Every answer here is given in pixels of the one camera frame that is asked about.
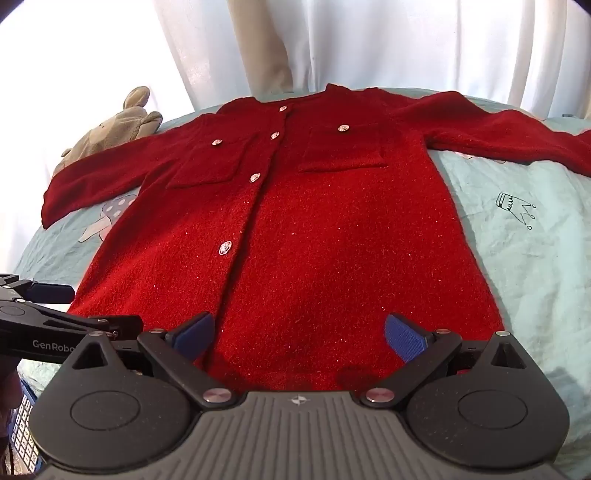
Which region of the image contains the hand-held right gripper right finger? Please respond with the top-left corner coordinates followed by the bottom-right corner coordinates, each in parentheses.
top-left (360, 313), bottom-right (528, 408)

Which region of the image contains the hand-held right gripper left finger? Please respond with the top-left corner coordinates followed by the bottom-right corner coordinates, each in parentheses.
top-left (69, 311), bottom-right (236, 408)

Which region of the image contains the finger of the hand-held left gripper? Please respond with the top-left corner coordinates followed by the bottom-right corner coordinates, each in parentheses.
top-left (60, 312), bottom-right (143, 343)
top-left (27, 281), bottom-right (75, 305)

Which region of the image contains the red knit cardigan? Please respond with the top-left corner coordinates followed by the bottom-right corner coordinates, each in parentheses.
top-left (41, 83), bottom-right (591, 394)

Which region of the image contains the blue lattice basket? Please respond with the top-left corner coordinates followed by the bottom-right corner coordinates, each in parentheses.
top-left (8, 385), bottom-right (43, 472)

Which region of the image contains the light blue printed bed sheet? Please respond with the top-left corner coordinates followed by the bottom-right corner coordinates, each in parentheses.
top-left (11, 85), bottom-right (591, 480)

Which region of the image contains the grey plush toy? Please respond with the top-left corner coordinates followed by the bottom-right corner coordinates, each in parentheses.
top-left (53, 86), bottom-right (164, 174)

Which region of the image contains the white sheer curtain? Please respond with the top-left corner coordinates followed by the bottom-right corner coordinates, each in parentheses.
top-left (157, 0), bottom-right (259, 114)
top-left (284, 0), bottom-right (591, 118)

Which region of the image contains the beige curtain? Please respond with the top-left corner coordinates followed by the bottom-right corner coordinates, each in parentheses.
top-left (226, 0), bottom-right (298, 99)

